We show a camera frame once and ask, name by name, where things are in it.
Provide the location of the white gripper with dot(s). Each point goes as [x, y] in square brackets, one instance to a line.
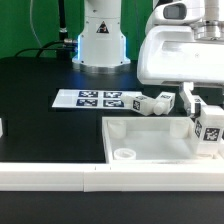
[170, 54]

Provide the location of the white square tabletop part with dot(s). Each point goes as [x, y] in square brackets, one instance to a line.
[152, 140]

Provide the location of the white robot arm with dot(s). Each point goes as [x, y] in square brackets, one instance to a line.
[102, 46]

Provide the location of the white L-shaped obstacle fence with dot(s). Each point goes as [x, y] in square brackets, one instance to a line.
[111, 177]

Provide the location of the white sheet with tags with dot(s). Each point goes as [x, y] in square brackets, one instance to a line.
[91, 99]

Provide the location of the black vertical pole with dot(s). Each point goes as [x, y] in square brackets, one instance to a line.
[63, 33]

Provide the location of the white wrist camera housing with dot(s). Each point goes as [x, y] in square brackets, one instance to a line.
[176, 13]

